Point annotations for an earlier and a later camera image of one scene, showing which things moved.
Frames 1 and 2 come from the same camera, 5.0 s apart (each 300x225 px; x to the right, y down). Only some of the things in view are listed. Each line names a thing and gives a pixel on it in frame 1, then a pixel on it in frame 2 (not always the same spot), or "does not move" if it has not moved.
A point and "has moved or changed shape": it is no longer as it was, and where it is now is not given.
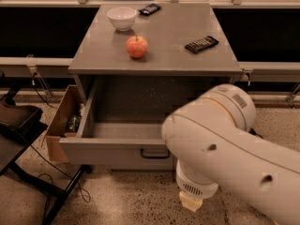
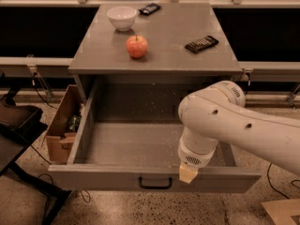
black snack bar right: [202, 44] does not move
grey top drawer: [122, 118] has moved or changed shape
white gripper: [196, 187] -> [194, 157]
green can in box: [73, 124] does not move
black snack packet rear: [149, 8] does not move
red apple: [136, 47] does not move
